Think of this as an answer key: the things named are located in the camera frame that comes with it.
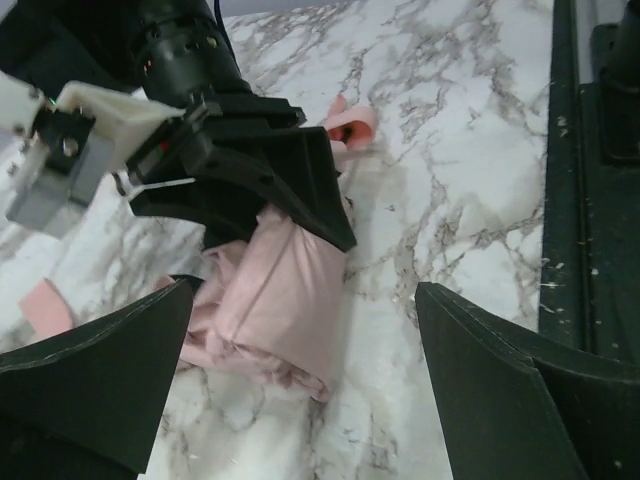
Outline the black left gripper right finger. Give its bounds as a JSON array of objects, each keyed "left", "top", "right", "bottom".
[{"left": 415, "top": 282, "right": 639, "bottom": 480}]

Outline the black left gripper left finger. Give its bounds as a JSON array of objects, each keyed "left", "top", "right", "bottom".
[{"left": 1, "top": 280, "right": 192, "bottom": 474}]

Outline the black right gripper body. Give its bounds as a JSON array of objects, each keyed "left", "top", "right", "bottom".
[{"left": 124, "top": 92, "right": 305, "bottom": 197}]

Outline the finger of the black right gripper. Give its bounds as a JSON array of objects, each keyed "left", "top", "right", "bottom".
[
  {"left": 212, "top": 127, "right": 357, "bottom": 252},
  {"left": 130, "top": 182, "right": 265, "bottom": 245}
]

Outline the pink folding umbrella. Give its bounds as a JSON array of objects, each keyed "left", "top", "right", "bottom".
[{"left": 18, "top": 94, "right": 377, "bottom": 404}]

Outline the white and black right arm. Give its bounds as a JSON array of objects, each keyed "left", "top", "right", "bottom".
[{"left": 1, "top": 1, "right": 356, "bottom": 251}]

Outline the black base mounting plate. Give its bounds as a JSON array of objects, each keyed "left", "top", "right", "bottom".
[{"left": 539, "top": 1, "right": 639, "bottom": 364}]

